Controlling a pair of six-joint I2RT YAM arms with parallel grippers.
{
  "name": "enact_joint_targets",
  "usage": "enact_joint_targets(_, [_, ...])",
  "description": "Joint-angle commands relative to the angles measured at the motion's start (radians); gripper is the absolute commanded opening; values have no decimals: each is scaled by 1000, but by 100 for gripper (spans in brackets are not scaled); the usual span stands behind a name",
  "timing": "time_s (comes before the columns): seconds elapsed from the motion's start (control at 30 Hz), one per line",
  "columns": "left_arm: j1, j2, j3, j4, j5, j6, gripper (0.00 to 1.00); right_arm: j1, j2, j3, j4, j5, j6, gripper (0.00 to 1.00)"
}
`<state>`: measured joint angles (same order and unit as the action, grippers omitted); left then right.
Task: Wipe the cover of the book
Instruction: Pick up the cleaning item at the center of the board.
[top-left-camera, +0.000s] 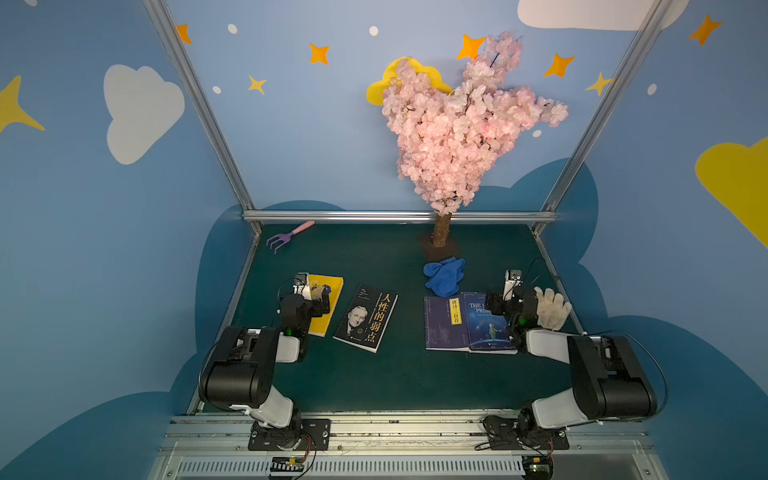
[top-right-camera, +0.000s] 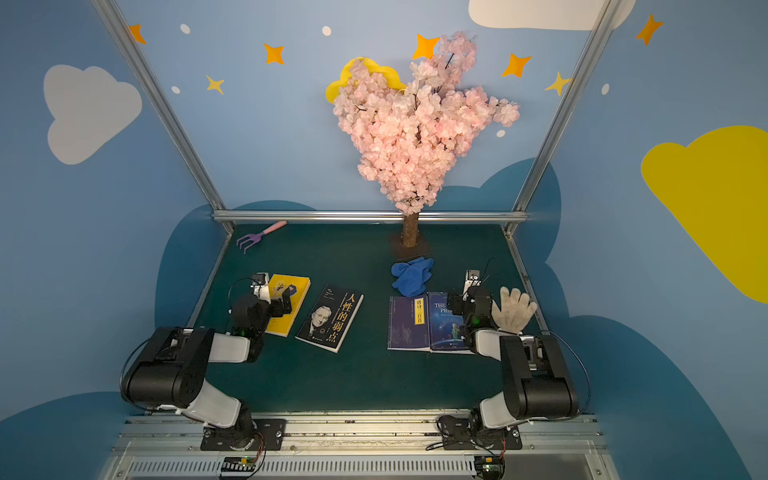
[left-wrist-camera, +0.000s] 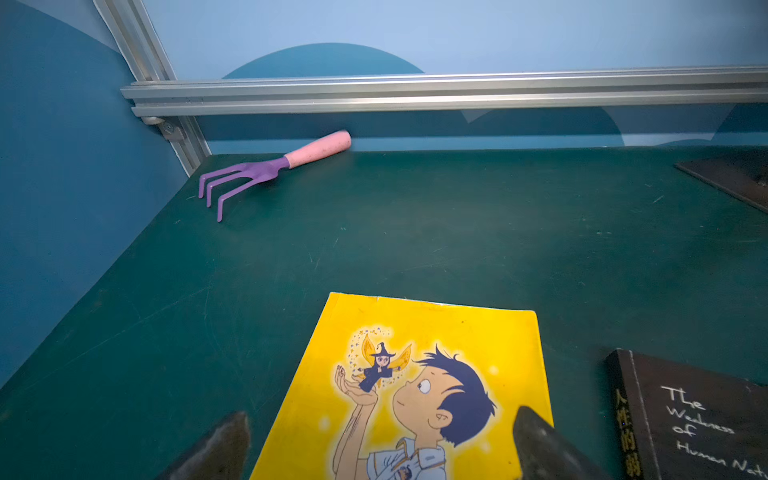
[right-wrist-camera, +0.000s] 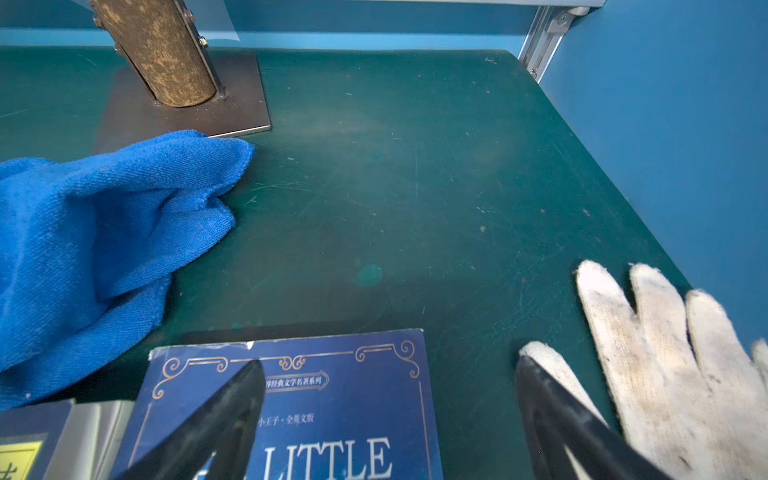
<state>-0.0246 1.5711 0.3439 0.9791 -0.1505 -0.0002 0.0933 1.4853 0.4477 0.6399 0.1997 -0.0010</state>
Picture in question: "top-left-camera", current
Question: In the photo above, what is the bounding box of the left circuit board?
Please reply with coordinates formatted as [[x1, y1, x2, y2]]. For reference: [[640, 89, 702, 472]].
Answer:
[[268, 457, 305, 478]]

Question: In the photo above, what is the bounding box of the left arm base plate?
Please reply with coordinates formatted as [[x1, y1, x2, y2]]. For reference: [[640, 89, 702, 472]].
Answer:
[[247, 418, 331, 452]]

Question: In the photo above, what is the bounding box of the purple book yellow label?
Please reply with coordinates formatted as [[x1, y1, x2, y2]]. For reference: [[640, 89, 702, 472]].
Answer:
[[424, 296, 469, 352]]

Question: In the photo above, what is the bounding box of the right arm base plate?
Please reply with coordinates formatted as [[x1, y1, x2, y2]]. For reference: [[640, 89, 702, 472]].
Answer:
[[482, 411, 570, 451]]

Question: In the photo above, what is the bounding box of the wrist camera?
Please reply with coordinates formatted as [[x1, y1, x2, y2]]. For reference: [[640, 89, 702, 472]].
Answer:
[[293, 272, 311, 299], [503, 270, 523, 301]]

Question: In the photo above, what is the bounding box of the aluminium rail front frame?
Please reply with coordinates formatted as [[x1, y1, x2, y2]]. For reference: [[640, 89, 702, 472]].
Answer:
[[149, 410, 668, 479]]

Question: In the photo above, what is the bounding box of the purple pink toy rake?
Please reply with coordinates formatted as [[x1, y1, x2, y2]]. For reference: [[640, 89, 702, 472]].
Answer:
[[265, 221, 315, 254]]

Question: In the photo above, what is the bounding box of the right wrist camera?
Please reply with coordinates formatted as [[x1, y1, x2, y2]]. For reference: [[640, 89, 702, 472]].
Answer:
[[503, 270, 523, 301]]

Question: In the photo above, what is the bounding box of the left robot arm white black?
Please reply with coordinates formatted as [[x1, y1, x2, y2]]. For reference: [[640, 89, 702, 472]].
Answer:
[[198, 285, 331, 431]]

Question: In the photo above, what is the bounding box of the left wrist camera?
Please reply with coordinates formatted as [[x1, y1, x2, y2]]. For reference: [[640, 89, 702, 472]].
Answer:
[[293, 272, 311, 299]]

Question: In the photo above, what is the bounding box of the white work glove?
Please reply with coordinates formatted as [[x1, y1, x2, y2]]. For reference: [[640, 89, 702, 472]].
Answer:
[[534, 287, 572, 331]]

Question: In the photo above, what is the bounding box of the blue cloth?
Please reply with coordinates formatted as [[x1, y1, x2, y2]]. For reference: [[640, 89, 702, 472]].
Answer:
[[423, 257, 466, 298]]

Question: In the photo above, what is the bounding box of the pink blossom artificial tree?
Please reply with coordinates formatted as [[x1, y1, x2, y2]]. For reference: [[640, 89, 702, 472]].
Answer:
[[381, 32, 569, 258]]

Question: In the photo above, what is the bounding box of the right circuit board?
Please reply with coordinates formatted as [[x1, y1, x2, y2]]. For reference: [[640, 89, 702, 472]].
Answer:
[[522, 456, 554, 480]]

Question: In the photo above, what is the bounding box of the black book yellow title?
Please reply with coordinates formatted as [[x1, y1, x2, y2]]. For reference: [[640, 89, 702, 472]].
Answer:
[[333, 284, 399, 353]]

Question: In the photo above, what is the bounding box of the circuit board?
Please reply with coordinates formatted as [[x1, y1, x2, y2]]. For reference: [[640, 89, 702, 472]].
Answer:
[[522, 456, 554, 480], [268, 457, 305, 478]]

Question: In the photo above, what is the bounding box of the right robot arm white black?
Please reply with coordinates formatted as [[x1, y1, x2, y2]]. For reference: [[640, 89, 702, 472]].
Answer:
[[484, 286, 660, 433]]

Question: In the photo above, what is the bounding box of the blue Little Prince book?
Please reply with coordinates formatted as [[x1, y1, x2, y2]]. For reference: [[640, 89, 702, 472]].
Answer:
[[460, 292, 518, 355]]

